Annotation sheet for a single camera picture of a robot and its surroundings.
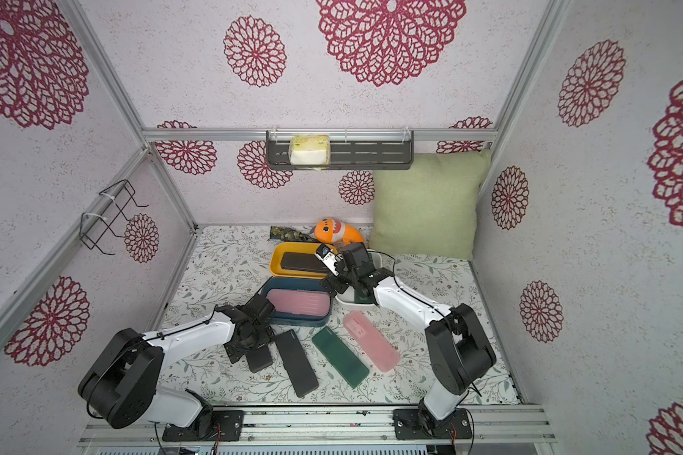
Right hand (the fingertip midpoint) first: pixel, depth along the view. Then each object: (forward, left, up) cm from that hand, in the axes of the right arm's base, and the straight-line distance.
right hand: (331, 264), depth 88 cm
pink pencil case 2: (-20, -14, -17) cm, 29 cm away
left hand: (-20, +22, -16) cm, 34 cm away
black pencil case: (-25, +20, -12) cm, 34 cm away
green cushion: (+23, -33, +3) cm, 40 cm away
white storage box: (-6, -14, +11) cm, 19 cm away
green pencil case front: (-23, -3, -16) cm, 28 cm away
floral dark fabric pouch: (+23, +19, -11) cm, 32 cm away
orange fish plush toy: (+23, +2, -8) cm, 24 cm away
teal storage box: (-14, +10, -11) cm, 20 cm away
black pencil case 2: (-26, +10, -15) cm, 31 cm away
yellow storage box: (+20, +17, -14) cm, 29 cm away
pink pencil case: (-5, +11, -15) cm, 19 cm away
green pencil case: (-4, -9, -13) cm, 16 cm away
